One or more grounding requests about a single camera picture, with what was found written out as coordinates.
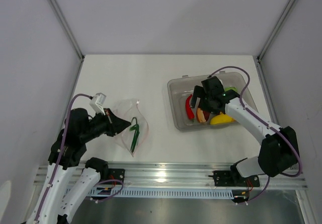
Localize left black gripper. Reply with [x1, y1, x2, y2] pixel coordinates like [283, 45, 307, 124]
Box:
[81, 107, 131, 142]

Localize green onion stalks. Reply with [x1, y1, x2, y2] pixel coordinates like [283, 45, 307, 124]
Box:
[129, 117, 140, 154]

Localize clear zip top bag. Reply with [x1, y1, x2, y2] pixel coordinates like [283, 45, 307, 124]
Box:
[112, 98, 149, 157]

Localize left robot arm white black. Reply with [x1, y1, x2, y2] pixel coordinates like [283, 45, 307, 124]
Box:
[26, 108, 131, 223]

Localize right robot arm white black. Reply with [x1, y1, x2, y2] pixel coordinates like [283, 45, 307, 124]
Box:
[190, 76, 302, 186]

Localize grey translucent plastic bin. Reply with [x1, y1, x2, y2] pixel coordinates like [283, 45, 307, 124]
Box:
[167, 70, 258, 132]

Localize red chili pepper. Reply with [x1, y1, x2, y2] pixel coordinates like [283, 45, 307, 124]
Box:
[185, 94, 195, 120]

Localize green round vegetable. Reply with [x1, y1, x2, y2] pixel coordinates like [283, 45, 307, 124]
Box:
[224, 87, 238, 92]

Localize yellow mango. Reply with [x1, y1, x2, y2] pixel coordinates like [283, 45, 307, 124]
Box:
[210, 114, 235, 125]

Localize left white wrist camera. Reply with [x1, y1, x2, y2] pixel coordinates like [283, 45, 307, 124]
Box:
[90, 93, 106, 115]

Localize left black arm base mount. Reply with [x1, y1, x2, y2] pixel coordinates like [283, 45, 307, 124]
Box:
[108, 169, 125, 187]

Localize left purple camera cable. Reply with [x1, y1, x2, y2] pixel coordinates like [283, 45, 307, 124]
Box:
[34, 93, 93, 222]

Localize purple camera cable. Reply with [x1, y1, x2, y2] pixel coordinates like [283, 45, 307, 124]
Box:
[34, 93, 93, 222]
[208, 66, 304, 177]

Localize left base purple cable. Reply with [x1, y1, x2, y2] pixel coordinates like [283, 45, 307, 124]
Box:
[89, 178, 126, 204]

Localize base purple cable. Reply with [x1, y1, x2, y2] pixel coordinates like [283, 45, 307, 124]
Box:
[89, 178, 126, 204]
[232, 175, 271, 207]

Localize white slotted cable duct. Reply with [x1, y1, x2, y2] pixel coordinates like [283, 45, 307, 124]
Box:
[86, 187, 234, 199]

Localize aluminium rail beam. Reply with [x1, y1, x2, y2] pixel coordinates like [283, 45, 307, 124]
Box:
[33, 161, 308, 190]

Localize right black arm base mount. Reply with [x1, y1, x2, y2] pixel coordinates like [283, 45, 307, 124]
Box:
[209, 170, 260, 187]

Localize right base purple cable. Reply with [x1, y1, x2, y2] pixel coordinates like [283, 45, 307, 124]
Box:
[232, 175, 271, 207]

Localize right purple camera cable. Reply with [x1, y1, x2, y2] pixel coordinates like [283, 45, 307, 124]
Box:
[208, 66, 304, 177]

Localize right aluminium frame post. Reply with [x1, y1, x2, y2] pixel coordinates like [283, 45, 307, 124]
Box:
[257, 0, 299, 63]

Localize aluminium frame post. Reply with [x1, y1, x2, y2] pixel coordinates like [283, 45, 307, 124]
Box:
[257, 0, 299, 63]
[39, 0, 85, 61]

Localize left aluminium frame post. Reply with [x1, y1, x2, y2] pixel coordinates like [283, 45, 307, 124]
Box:
[39, 0, 85, 61]

